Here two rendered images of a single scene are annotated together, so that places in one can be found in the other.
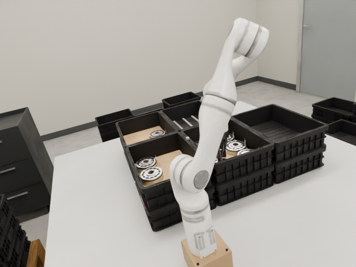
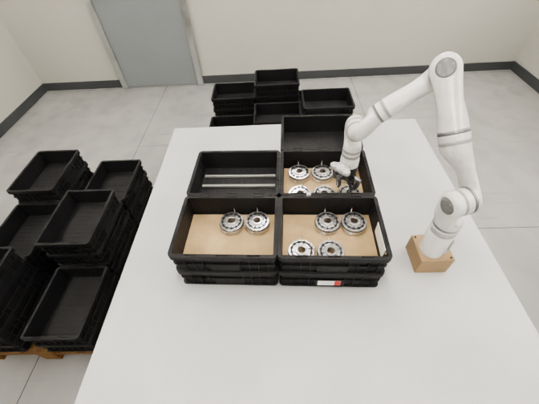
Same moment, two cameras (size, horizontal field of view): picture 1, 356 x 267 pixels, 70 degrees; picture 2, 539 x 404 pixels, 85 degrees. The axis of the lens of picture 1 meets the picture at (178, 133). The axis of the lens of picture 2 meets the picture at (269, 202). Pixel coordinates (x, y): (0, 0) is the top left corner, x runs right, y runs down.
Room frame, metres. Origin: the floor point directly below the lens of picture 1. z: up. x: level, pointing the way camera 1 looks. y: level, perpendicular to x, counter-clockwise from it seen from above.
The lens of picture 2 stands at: (0.98, 0.78, 1.83)
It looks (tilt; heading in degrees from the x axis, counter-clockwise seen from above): 49 degrees down; 291
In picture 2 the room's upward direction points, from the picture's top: 4 degrees counter-clockwise
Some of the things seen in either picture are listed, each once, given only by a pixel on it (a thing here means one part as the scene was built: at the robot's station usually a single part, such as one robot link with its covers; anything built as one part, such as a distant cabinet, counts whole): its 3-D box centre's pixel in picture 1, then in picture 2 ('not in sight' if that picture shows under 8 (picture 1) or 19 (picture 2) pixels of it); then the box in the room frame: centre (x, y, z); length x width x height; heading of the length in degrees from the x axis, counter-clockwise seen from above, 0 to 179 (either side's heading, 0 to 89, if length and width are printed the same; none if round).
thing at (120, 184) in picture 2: not in sight; (121, 195); (2.52, -0.23, 0.31); 0.40 x 0.30 x 0.34; 108
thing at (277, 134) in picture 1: (274, 131); (318, 140); (1.17, -0.50, 0.87); 0.40 x 0.30 x 0.11; 16
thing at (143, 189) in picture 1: (164, 157); (330, 226); (1.01, 0.08, 0.92); 0.40 x 0.30 x 0.02; 16
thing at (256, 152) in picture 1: (222, 139); (324, 172); (1.09, -0.21, 0.92); 0.40 x 0.30 x 0.02; 16
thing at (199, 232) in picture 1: (198, 225); (438, 236); (0.61, -0.01, 0.88); 0.09 x 0.09 x 0.17; 22
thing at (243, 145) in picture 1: (235, 145); (322, 171); (1.11, -0.27, 0.86); 0.10 x 0.10 x 0.01
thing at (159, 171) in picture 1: (151, 173); (330, 251); (0.99, 0.15, 0.86); 0.10 x 0.10 x 0.01
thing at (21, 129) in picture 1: (16, 166); not in sight; (2.14, 1.54, 0.45); 0.62 x 0.45 x 0.90; 18
